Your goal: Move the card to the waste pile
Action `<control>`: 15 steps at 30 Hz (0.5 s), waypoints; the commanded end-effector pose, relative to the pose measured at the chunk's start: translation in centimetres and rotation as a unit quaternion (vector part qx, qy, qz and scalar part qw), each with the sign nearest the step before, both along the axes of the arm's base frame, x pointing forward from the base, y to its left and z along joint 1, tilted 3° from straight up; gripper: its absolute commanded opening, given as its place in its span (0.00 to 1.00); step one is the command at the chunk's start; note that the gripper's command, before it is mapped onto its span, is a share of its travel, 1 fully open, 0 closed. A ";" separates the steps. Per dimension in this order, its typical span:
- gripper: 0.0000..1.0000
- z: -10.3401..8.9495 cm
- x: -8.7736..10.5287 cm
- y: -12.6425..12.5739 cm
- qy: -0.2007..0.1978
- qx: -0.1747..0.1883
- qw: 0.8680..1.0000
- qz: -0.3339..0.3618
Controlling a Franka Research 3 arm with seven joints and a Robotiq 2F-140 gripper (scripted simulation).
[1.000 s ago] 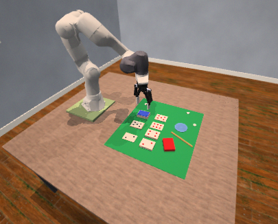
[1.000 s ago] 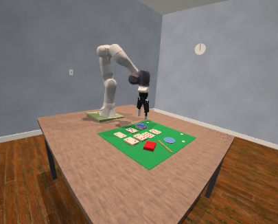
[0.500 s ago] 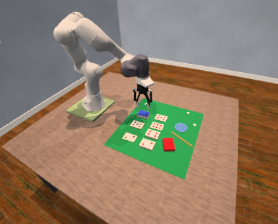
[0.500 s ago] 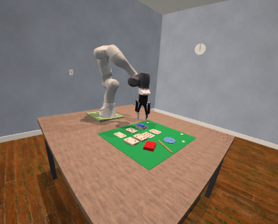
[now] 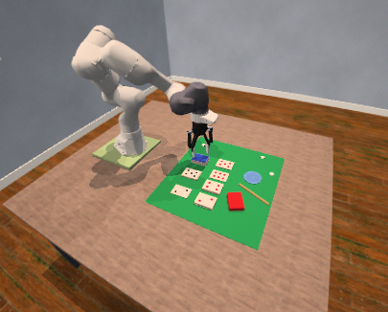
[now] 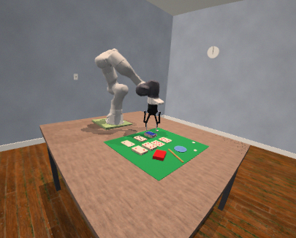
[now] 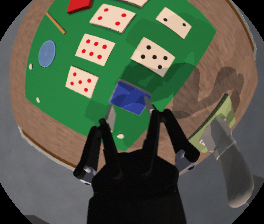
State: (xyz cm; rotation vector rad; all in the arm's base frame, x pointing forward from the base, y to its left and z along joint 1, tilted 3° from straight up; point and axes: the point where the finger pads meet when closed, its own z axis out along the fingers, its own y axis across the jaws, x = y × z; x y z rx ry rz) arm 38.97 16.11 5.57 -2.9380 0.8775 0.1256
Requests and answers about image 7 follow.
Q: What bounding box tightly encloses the green felt table cloth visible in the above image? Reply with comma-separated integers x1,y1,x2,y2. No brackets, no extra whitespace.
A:
25,0,216,152

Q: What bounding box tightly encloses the cream playing card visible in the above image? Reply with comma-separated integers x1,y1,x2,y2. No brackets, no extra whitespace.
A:
75,34,116,66
90,4,136,33
132,38,175,77
65,66,99,98
124,0,147,7
155,7,192,39

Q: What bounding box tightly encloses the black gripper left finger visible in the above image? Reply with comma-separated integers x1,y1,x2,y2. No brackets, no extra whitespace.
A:
73,105,123,185

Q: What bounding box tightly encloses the thin yellow rod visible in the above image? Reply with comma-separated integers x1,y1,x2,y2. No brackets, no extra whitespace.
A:
46,12,66,34

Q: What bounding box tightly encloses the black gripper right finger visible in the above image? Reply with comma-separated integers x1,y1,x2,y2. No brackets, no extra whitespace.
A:
136,96,200,177

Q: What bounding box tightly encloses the red card stack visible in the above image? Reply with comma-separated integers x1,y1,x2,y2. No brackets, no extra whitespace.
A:
67,0,93,14

